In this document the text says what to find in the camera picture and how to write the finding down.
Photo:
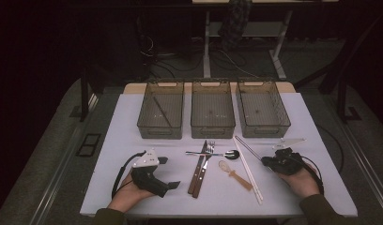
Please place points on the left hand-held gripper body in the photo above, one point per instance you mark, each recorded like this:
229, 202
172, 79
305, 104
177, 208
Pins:
147, 178

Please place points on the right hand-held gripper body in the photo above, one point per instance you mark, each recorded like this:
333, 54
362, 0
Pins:
288, 162

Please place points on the white straw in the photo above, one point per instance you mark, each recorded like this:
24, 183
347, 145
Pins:
249, 173

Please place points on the metal straw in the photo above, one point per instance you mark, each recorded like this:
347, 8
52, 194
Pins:
247, 146

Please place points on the smoky translucent plastic bin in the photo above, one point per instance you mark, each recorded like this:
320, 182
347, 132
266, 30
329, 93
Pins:
161, 132
263, 115
213, 115

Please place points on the translucent amber plastic spoon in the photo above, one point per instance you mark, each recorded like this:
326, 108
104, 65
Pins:
241, 182

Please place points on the metal spoon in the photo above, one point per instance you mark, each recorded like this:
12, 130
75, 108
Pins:
232, 154

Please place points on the person's left hand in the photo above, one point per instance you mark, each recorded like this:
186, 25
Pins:
127, 195

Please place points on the person's right hand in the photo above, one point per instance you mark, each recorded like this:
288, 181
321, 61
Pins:
303, 184

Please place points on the white table cover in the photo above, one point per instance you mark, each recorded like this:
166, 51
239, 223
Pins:
224, 203

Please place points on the black metal stand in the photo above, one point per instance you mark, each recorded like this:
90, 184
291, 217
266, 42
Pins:
342, 100
84, 93

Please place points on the white-framed desk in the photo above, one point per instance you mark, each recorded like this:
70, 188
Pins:
206, 47

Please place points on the dark patterned cloth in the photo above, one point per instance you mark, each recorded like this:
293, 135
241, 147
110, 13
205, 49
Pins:
235, 22

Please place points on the black floor socket frame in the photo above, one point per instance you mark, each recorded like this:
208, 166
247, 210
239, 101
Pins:
88, 145

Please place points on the metal floor rail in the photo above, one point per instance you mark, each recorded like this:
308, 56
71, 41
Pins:
58, 175
368, 162

